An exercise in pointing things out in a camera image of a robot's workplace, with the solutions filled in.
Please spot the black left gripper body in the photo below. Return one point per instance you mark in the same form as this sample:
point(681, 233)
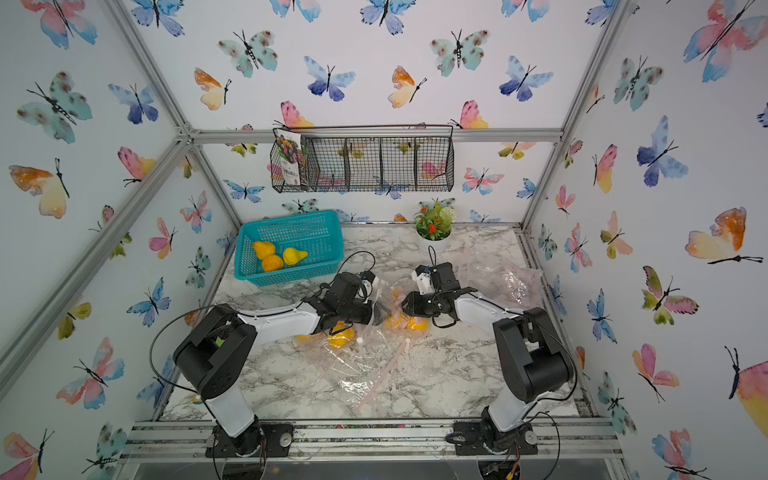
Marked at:
point(358, 313)

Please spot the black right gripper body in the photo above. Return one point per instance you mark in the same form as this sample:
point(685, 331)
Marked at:
point(426, 304)

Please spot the yellow-green pear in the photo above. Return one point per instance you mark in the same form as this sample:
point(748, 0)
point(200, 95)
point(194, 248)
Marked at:
point(292, 256)

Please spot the yellow pear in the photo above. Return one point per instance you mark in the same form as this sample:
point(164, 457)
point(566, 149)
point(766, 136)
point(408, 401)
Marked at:
point(272, 263)

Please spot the orange pear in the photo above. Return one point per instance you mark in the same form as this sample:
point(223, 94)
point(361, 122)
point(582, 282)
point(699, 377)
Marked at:
point(263, 249)

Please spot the clear zip-top bag with pears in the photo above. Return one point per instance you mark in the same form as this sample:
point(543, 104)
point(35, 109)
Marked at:
point(501, 280)

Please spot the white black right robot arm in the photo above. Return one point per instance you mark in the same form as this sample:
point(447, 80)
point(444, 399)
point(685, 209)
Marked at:
point(534, 362)

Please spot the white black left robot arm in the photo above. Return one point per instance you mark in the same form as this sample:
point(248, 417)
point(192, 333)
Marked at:
point(213, 355)

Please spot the clear bag of lemons front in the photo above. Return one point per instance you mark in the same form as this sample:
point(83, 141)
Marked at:
point(357, 363)

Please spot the white pot artificial plant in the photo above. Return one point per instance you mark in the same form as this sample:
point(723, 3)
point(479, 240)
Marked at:
point(433, 223)

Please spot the teal plastic basket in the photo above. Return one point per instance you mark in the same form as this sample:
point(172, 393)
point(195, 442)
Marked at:
point(318, 234)

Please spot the seed packet in basket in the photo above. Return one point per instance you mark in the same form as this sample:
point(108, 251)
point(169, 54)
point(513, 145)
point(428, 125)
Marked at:
point(290, 157)

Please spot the black wire wall basket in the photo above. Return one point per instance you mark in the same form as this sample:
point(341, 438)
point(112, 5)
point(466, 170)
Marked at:
point(385, 159)

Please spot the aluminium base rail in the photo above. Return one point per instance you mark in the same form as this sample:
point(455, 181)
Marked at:
point(409, 439)

